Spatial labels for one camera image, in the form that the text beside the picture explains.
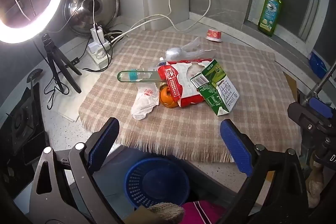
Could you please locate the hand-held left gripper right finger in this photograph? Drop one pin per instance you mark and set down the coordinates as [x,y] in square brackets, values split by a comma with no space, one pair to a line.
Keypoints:
[235,150]

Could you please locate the clear plastic bag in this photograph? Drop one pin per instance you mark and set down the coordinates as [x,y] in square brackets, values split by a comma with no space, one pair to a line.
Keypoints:
[194,50]

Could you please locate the green white milk carton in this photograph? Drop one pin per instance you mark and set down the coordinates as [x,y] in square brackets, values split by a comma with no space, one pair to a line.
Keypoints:
[218,92]

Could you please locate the white power strip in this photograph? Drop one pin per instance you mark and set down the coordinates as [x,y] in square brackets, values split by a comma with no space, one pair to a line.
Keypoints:
[98,56]

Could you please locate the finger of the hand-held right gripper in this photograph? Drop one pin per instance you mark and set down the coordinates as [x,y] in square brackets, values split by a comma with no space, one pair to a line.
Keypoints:
[302,115]
[320,106]

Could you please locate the small red cup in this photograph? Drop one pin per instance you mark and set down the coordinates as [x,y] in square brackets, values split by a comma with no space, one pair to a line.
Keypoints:
[214,35]

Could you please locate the plaid fringed cloth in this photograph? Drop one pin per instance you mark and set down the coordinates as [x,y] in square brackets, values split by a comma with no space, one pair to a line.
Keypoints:
[170,129]

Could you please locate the white crumpled plastic bag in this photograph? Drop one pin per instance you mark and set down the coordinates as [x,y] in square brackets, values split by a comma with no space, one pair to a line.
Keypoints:
[143,106]

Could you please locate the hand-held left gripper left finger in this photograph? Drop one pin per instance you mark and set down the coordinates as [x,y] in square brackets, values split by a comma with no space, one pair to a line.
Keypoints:
[103,142]

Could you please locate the blue plastic basket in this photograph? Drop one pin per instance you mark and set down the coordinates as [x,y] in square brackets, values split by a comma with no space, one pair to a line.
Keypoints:
[136,182]

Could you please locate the red white snack bag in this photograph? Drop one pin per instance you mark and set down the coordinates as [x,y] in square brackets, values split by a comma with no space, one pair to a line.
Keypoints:
[183,90]

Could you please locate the black gas stove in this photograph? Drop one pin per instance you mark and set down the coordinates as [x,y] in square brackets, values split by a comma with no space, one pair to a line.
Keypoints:
[21,124]

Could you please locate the black tripod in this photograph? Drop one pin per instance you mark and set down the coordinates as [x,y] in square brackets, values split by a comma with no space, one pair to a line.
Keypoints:
[51,52]

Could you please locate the blue packet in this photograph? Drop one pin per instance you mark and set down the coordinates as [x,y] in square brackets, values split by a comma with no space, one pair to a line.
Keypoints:
[317,62]

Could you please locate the brown cardboard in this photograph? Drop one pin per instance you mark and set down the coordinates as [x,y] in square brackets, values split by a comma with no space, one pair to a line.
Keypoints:
[291,85]

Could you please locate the green dish soap bottle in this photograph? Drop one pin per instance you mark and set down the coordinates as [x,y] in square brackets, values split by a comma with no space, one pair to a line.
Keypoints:
[270,11]

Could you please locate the orange peel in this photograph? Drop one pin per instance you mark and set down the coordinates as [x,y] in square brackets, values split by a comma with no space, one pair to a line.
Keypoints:
[166,98]

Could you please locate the white charger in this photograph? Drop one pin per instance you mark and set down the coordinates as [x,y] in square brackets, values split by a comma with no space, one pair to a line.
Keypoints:
[96,33]

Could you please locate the clear green plastic tube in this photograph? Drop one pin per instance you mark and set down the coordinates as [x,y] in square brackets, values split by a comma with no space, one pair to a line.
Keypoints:
[126,75]

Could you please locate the beige fuzzy garment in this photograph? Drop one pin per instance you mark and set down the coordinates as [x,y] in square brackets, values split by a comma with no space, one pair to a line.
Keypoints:
[165,209]

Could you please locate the metal rod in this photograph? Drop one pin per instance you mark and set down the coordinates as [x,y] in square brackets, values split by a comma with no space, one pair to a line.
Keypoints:
[321,81]

